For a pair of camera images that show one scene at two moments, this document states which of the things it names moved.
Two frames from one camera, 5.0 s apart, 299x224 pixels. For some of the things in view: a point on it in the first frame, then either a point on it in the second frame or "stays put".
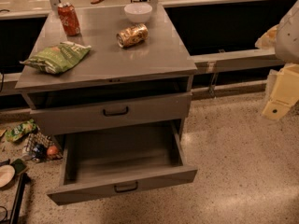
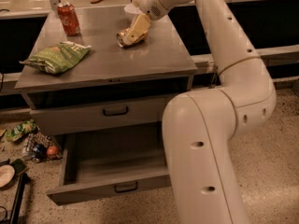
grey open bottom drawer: x=109 y=162 stays put
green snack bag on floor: x=21 y=130 stays put
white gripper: x=288 y=36 → x=150 y=4
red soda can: x=69 y=19 stays put
